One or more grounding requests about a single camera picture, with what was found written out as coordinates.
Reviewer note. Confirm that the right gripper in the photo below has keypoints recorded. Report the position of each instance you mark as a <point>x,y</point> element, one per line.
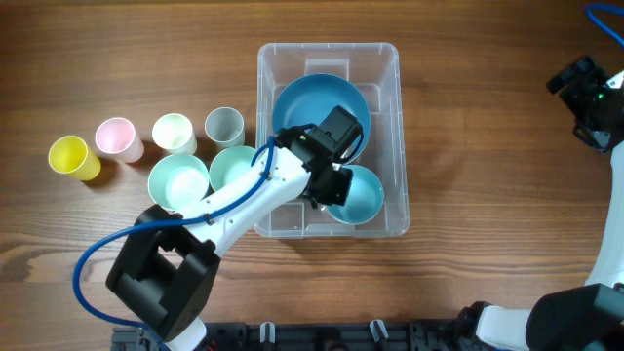
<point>587,81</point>

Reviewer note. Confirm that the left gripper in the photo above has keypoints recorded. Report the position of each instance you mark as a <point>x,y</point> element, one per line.
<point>340,192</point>

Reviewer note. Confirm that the light blue small bowl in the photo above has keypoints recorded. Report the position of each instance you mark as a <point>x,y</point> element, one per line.
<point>364,199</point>

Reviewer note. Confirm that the dark blue bowl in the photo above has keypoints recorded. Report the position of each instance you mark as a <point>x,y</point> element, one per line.
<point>311,98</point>

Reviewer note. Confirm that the mint green small bowl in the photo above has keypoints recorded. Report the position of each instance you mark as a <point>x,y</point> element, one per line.
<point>177,181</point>

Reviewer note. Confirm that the cream cup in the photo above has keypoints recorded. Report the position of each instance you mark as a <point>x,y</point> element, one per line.
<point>174,133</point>

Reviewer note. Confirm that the pink cup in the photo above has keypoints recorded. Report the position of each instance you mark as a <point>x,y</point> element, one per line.
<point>117,137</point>

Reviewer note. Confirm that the yellow cup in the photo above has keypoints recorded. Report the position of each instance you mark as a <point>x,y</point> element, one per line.
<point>71,156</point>

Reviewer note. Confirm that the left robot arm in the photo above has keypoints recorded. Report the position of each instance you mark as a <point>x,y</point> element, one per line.
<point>167,266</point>

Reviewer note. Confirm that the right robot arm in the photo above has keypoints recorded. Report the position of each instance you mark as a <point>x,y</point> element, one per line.
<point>589,317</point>

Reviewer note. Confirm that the grey cup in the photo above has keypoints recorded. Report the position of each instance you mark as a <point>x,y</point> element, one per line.
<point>225,126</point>

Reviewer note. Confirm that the clear plastic storage bin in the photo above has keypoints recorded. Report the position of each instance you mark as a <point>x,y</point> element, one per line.
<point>373,68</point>

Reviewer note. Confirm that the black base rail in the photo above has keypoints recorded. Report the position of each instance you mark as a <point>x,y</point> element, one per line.
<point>419,335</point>

